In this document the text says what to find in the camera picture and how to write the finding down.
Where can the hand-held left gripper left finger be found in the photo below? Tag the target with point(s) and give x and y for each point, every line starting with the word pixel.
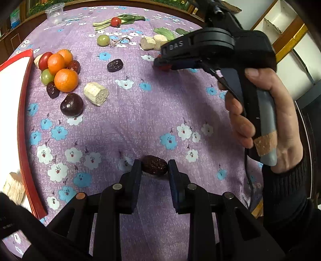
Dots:
pixel 136 180

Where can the bok choy leaf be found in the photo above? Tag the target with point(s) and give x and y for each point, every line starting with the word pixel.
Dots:
pixel 135 18
pixel 182 31
pixel 101 27

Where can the purple floral tablecloth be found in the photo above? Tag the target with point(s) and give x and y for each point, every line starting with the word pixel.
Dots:
pixel 140 120

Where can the green cherry tomato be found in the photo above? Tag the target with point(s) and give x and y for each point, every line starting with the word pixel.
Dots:
pixel 103 40

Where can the brown dried stem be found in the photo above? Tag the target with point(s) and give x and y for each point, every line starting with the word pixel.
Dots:
pixel 121 39

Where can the person's right hand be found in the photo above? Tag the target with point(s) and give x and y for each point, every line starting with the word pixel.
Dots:
pixel 286 113

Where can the dark purple plum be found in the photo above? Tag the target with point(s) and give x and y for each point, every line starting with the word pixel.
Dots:
pixel 72 105

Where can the green grape fruit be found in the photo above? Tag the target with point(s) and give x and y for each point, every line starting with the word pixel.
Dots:
pixel 46 77

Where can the light green cabbage leaf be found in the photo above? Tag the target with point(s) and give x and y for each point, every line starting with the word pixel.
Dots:
pixel 166 32

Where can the clear plastic cup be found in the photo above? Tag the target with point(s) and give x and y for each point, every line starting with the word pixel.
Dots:
pixel 55 15

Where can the red rimmed white tray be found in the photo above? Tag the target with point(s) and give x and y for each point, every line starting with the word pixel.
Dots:
pixel 12 113

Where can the person's right forearm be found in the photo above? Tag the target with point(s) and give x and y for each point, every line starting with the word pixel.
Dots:
pixel 288 205

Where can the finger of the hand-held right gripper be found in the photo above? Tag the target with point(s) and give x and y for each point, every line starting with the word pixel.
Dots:
pixel 165 60
pixel 186 66

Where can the aquarium with artificial plants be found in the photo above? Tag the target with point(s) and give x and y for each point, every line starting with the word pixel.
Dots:
pixel 42 5

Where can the wooden shelf unit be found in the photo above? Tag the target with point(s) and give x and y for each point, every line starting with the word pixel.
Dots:
pixel 283 27

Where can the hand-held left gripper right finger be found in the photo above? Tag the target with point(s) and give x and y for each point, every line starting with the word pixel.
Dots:
pixel 173 180

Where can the dried red date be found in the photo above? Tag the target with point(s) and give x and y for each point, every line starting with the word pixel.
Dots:
pixel 114 65
pixel 154 167
pixel 74 66
pixel 52 89

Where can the mandarin orange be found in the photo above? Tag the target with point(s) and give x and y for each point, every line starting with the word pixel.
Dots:
pixel 66 55
pixel 56 64
pixel 65 80

